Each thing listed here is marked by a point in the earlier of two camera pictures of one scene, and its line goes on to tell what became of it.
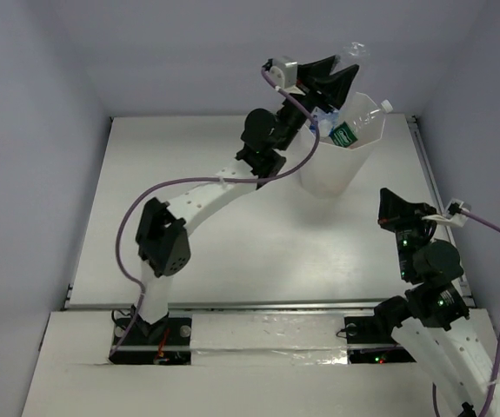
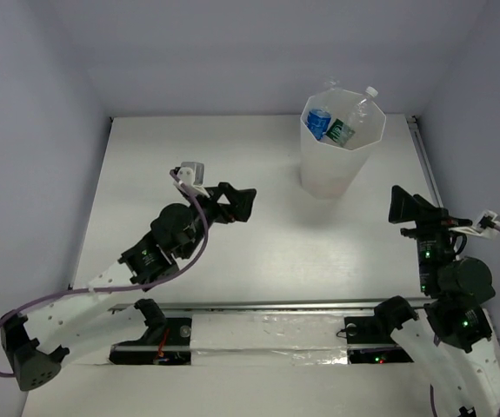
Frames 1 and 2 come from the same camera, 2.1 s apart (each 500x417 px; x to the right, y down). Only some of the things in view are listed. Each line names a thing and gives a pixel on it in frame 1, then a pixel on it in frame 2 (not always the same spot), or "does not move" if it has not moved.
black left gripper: (312, 87) -> (222, 202)
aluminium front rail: (79, 305) does not move
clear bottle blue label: (326, 122) does not move
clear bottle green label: (350, 131) -> (343, 129)
